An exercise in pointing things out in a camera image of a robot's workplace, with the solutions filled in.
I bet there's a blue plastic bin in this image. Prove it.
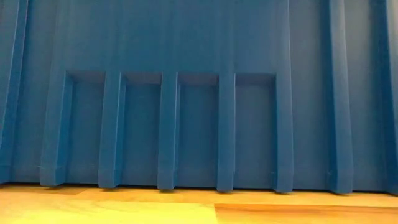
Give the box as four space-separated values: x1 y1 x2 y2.
0 0 398 195

